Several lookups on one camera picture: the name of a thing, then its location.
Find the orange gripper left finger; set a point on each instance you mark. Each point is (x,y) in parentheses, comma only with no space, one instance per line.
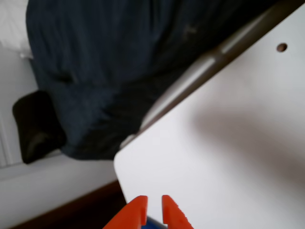
(128,217)

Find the large blue bean bag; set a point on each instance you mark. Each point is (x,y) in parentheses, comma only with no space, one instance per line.
(153,224)

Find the person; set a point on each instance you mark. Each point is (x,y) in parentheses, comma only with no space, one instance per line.
(107,59)

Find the person's foot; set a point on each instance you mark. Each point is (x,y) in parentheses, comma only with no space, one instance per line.
(35,126)

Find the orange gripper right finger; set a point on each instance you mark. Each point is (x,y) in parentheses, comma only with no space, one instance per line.
(174,217)

